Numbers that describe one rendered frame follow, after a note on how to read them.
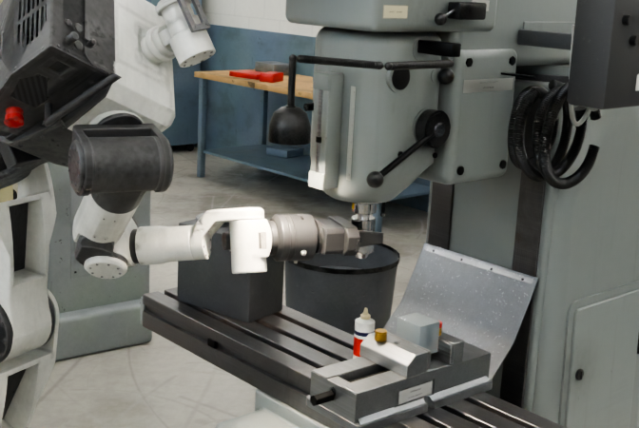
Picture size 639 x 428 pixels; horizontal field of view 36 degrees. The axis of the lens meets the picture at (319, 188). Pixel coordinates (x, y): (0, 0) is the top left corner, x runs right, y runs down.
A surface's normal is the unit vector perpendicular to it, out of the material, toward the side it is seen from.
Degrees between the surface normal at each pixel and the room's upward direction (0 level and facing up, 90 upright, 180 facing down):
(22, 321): 81
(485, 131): 90
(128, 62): 58
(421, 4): 90
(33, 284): 95
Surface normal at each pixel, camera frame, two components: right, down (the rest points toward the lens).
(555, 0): 0.67, 0.19
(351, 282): 0.17, 0.28
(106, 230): -0.01, 0.86
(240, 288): -0.60, 0.14
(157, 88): 0.77, -0.39
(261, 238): 0.36, -0.10
